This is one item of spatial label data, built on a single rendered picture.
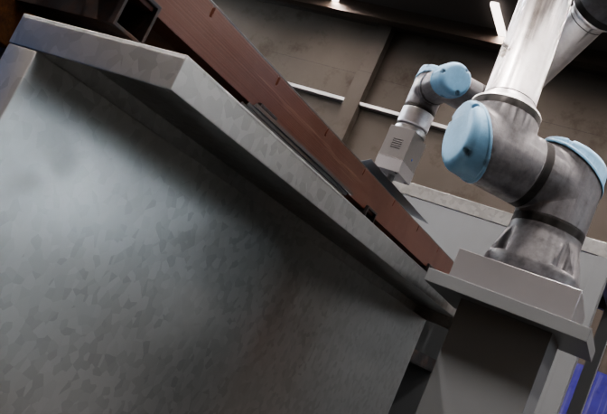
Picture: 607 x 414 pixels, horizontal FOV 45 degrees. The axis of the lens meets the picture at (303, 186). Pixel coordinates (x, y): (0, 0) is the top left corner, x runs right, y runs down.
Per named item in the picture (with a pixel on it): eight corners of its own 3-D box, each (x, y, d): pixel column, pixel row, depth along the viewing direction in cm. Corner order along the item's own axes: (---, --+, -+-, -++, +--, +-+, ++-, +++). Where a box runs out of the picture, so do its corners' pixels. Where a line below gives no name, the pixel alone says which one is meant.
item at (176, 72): (8, 42, 66) (23, 13, 67) (411, 314, 177) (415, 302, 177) (171, 89, 56) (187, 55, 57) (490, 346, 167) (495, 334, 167)
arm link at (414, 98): (429, 58, 165) (415, 67, 174) (411, 101, 164) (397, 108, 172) (459, 74, 167) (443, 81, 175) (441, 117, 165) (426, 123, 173)
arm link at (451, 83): (492, 78, 156) (469, 88, 167) (447, 52, 155) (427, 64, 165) (478, 110, 155) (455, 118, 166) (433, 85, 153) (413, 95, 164)
